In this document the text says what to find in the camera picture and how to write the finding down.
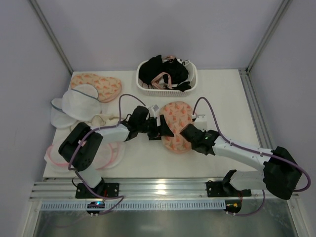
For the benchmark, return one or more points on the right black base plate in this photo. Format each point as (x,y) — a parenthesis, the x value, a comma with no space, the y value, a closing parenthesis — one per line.
(219,189)

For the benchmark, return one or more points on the pink trimmed bra in basket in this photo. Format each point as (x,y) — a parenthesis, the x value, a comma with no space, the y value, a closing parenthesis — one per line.
(168,72)

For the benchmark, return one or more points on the right aluminium frame post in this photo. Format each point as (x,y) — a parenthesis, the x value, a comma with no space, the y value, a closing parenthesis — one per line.
(273,25)

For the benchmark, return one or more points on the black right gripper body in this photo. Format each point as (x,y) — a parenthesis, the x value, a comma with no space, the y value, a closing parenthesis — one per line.
(191,135)

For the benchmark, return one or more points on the tulip print laundry bag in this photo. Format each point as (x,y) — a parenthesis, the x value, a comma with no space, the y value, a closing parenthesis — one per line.
(177,116)
(108,87)

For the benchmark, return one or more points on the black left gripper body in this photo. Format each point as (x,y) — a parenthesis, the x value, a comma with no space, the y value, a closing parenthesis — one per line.
(156,128)

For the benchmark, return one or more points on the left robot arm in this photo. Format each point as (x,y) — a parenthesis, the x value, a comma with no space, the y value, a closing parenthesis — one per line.
(82,144)

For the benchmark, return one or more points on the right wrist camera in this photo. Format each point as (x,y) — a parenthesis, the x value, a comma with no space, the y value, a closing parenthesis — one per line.
(200,122)

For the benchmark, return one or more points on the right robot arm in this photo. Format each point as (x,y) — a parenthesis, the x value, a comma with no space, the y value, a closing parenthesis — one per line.
(274,170)

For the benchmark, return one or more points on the aluminium frame post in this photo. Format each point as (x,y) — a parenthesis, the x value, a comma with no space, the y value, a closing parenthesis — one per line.
(50,33)
(273,25)

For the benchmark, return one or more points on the cream round laundry bag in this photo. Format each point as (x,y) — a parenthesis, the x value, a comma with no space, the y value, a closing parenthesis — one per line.
(98,120)

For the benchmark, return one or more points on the black garment in basket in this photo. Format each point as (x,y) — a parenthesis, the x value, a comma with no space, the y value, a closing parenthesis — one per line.
(145,71)

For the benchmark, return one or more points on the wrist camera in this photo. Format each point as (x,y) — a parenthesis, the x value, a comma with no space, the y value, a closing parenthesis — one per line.
(154,111)
(200,122)

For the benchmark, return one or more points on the left aluminium frame post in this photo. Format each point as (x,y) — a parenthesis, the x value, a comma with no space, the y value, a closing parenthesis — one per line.
(50,33)

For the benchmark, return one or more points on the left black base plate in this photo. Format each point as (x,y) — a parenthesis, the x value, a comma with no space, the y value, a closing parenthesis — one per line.
(108,190)

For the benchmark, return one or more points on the aluminium mounting rail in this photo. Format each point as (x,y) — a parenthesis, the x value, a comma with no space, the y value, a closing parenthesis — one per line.
(131,188)

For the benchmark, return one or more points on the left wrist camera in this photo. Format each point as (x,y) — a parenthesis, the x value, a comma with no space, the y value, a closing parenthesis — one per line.
(154,111)

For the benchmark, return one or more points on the pink trimmed white laundry bag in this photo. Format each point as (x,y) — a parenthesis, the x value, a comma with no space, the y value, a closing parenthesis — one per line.
(108,156)

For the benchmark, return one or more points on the white mesh laundry bag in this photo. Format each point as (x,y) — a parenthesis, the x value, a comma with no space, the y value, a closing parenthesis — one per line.
(77,104)

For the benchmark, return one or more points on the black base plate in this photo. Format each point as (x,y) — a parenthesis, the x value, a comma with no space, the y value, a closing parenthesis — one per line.
(108,190)
(219,189)

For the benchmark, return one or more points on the slotted cable duct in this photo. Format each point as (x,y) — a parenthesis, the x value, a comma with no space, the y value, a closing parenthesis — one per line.
(131,205)

